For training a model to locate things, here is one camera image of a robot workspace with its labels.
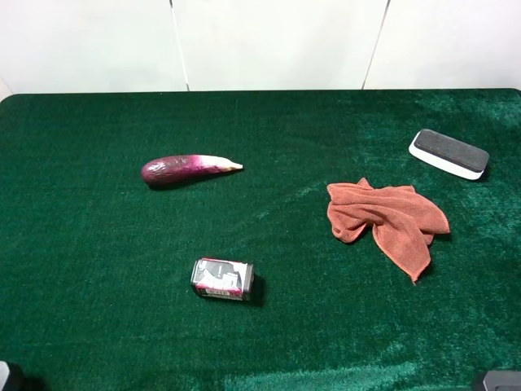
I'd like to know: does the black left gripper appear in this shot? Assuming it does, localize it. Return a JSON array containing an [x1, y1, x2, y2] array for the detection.
[[0, 361, 24, 391]]

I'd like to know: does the black pink gum tin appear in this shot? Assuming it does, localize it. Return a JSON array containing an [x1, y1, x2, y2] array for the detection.
[[190, 257, 255, 301]]

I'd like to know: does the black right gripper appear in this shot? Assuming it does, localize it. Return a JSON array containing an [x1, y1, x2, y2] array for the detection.
[[473, 371, 521, 391]]

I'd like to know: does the purple eggplant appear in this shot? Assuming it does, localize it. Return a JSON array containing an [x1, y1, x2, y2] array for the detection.
[[141, 154, 243, 187]]

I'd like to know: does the brown microfiber cloth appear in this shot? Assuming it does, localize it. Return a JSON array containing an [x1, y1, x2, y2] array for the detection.
[[326, 178, 450, 283]]

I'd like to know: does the black white board eraser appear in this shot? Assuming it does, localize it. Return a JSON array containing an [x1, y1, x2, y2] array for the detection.
[[409, 129, 489, 181]]

